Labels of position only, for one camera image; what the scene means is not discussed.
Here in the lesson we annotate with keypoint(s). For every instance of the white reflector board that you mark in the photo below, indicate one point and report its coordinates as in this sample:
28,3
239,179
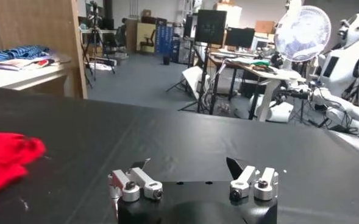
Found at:
194,77

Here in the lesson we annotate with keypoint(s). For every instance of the black camera tripod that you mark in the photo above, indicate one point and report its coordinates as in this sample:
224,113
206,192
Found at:
95,36

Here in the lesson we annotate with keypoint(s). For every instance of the white office desk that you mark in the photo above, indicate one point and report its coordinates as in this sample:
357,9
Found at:
267,91

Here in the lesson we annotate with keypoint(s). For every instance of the blue striped clothes pile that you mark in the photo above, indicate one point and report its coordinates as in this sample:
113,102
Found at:
17,52

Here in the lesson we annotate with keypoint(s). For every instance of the white side table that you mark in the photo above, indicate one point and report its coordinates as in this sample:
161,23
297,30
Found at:
20,77

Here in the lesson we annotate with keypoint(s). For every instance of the red t-shirt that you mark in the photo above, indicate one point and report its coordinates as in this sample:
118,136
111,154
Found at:
5,158

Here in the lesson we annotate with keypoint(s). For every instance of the wooden folding screen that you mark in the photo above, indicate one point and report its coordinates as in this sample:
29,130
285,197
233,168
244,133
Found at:
30,21

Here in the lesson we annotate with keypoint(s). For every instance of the blue cabinet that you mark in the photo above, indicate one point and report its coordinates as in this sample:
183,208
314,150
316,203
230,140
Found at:
164,39

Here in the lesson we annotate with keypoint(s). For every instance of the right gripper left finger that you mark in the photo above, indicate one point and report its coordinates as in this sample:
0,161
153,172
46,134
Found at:
142,182

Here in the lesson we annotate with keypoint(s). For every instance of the black panel on tripod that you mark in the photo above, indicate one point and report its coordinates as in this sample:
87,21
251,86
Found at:
210,25

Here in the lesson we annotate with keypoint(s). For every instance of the white standing fan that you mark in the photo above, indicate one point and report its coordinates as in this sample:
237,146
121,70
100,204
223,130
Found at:
302,33

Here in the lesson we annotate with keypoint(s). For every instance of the black table cover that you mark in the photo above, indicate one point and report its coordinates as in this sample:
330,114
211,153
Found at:
197,143

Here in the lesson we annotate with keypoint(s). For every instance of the black waste bin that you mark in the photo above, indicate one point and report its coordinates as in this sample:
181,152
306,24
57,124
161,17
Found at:
166,60

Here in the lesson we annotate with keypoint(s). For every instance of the black office chair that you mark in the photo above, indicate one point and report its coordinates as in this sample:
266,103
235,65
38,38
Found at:
148,41

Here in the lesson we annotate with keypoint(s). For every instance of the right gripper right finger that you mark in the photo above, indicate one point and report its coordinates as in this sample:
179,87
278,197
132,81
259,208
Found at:
249,182

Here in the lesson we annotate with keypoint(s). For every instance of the white humanoid robot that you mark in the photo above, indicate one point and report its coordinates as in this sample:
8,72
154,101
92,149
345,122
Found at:
340,70

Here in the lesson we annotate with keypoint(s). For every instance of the black computer monitor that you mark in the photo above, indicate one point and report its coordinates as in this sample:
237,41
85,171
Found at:
239,37

